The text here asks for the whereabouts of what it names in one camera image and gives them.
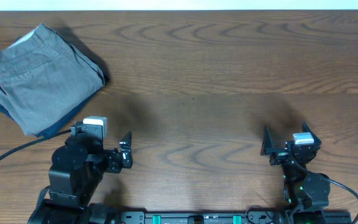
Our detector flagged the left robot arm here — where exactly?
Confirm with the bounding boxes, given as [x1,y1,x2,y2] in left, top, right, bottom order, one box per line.
[28,130,133,224]

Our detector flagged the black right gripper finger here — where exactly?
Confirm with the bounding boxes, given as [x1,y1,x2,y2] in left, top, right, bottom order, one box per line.
[301,121,321,146]
[260,126,275,156]

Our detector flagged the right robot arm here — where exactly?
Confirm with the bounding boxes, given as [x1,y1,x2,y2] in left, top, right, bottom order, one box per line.
[260,123,331,223]

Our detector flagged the grey shorts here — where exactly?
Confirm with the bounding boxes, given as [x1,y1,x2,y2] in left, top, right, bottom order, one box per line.
[0,24,105,135]

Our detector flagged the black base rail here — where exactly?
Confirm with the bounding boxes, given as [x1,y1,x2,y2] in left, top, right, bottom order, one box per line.
[89,203,352,224]

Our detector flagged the folded navy blue garment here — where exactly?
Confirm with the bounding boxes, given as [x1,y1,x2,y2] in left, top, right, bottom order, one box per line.
[0,37,110,139]

